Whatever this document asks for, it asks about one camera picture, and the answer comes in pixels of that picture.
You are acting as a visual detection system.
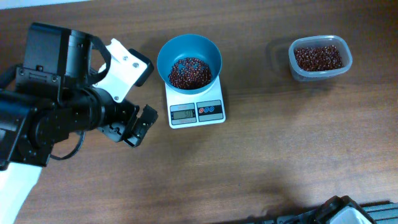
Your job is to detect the white digital kitchen scale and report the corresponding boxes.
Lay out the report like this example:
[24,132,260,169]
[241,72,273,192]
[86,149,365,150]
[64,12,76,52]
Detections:
[165,77,226,129]

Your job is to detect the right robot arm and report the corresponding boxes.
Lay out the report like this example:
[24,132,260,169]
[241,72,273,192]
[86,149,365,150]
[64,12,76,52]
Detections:
[309,195,377,224]

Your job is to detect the left black cable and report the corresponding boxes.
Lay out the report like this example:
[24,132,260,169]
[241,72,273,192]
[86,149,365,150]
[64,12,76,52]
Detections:
[49,129,86,162]

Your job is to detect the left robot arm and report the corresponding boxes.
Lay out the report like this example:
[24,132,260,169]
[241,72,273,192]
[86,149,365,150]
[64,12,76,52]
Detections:
[1,22,158,223]

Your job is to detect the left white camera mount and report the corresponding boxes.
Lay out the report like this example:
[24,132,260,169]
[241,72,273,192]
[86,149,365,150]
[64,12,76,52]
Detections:
[93,39,153,103]

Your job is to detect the clear plastic bean container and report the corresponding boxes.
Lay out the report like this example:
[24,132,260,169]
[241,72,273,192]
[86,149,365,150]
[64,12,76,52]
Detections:
[288,35,353,82]

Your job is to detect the red beans in bowl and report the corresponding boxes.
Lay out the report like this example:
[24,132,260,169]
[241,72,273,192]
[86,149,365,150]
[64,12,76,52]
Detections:
[168,57,213,90]

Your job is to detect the teal plastic bowl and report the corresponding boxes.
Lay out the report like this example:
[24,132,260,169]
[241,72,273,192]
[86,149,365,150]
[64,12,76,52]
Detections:
[157,34,223,95]

